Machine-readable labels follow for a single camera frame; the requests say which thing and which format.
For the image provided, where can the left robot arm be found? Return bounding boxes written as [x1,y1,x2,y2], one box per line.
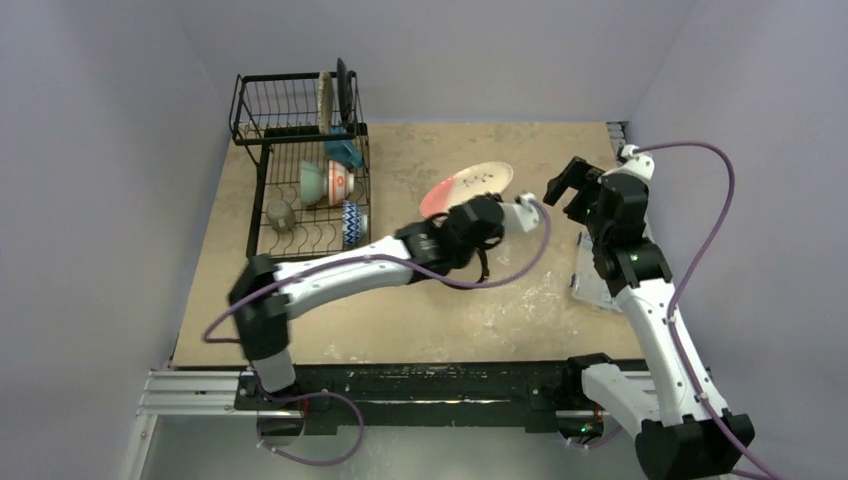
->
[226,195,515,409]

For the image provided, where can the blue mug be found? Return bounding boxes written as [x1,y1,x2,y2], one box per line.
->
[324,139,365,170]

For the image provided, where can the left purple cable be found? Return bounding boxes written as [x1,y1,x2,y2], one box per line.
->
[201,198,553,468]

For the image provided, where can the red patterned bowl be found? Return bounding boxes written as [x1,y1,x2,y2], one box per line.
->
[342,200,368,247]

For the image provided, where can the black plate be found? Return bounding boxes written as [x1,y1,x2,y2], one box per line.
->
[336,57,353,127]

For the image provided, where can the black wire dish rack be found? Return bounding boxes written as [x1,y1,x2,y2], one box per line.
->
[228,70,371,261]

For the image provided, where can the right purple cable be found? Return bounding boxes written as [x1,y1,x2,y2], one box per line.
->
[622,140,783,480]

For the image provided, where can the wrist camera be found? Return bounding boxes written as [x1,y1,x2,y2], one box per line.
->
[603,144,655,184]
[499,192,540,235]

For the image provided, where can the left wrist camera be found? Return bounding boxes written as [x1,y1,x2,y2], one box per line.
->
[499,192,540,235]

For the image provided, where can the purple cable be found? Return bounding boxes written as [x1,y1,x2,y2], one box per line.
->
[201,198,553,468]
[622,140,783,480]

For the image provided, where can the red floral bowl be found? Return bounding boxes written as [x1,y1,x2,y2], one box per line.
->
[326,160,356,206]

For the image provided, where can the celadon green bowl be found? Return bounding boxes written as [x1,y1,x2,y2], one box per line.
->
[299,160,327,206]

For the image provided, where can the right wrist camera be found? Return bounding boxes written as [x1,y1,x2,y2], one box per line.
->
[603,144,655,184]

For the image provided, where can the small grey cup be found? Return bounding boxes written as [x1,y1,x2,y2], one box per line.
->
[265,199,297,234]

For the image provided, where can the pink and cream plate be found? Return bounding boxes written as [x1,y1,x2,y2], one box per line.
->
[419,161,514,217]

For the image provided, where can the grey speckled oval dish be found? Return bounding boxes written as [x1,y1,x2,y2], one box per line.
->
[317,71,335,135]

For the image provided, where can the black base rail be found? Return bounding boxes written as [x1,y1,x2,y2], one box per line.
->
[234,361,603,439]

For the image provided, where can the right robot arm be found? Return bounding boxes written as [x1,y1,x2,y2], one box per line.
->
[543,155,755,479]

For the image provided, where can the clear plastic parts box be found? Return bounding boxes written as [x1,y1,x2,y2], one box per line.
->
[570,231,621,314]

